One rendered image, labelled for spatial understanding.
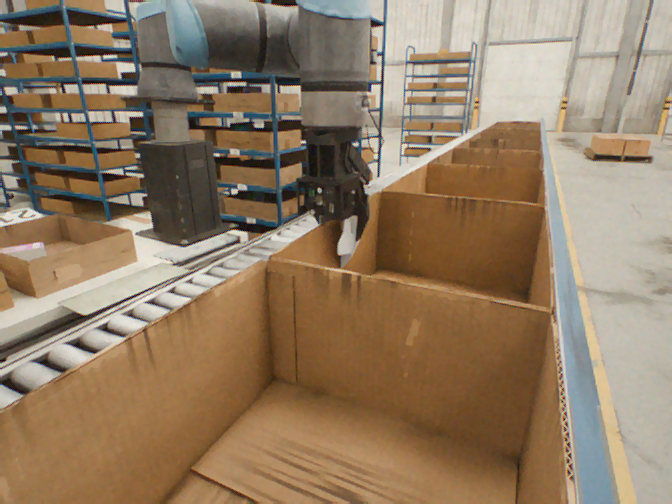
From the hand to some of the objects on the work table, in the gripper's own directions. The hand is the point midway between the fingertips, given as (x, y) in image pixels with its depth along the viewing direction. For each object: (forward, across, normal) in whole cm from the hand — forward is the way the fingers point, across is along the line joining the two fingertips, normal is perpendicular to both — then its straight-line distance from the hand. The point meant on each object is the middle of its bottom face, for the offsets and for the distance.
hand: (340, 257), depth 64 cm
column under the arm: (+23, -86, +52) cm, 103 cm away
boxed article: (+22, -107, +8) cm, 110 cm away
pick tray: (+23, -98, +10) cm, 101 cm away
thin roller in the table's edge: (+25, -68, +42) cm, 84 cm away
